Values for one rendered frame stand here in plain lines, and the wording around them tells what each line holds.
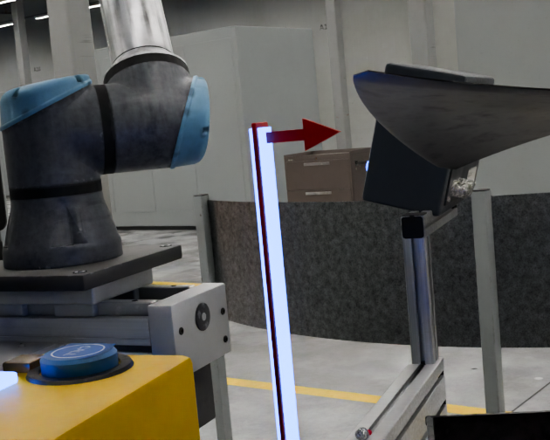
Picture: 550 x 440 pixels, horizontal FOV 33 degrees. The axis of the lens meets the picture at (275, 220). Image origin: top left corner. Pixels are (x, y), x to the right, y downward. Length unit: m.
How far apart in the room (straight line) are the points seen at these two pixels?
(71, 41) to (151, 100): 6.18
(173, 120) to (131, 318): 0.26
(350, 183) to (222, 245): 4.40
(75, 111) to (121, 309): 0.25
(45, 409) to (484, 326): 2.10
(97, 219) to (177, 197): 9.89
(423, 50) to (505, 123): 11.33
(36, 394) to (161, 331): 0.63
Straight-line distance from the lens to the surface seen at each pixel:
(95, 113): 1.18
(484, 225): 2.44
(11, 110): 1.19
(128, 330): 1.12
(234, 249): 3.00
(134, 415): 0.46
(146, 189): 11.42
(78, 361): 0.49
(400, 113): 0.67
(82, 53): 7.42
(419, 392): 1.14
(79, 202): 1.18
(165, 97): 1.20
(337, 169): 7.45
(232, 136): 10.44
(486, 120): 0.69
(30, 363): 0.51
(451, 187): 1.29
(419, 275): 1.22
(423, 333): 1.24
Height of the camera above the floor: 1.19
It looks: 6 degrees down
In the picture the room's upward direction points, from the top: 5 degrees counter-clockwise
